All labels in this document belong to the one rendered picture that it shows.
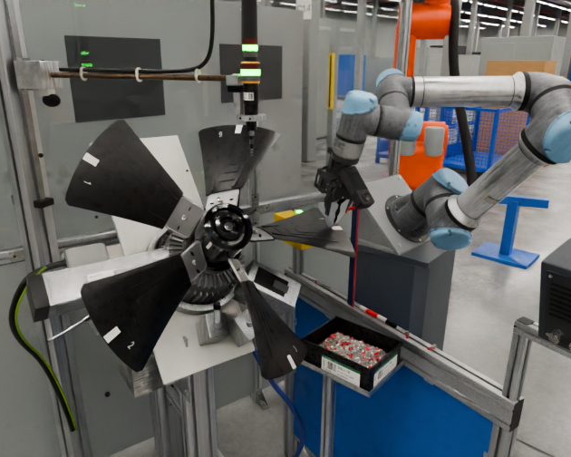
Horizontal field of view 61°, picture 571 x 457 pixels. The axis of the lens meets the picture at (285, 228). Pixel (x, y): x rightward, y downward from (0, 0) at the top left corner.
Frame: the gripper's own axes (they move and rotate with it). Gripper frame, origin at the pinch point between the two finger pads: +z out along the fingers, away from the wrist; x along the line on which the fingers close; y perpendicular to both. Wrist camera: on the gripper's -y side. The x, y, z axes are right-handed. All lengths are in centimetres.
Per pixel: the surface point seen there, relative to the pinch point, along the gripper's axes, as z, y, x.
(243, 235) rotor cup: -3.4, -0.6, 28.6
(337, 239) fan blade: 1.3, -4.9, 1.8
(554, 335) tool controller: -9, -57, -8
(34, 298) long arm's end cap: 10, 9, 72
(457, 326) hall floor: 129, 26, -162
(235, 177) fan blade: -9.6, 15.1, 23.1
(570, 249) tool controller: -24, -50, -13
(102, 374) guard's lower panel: 92, 50, 48
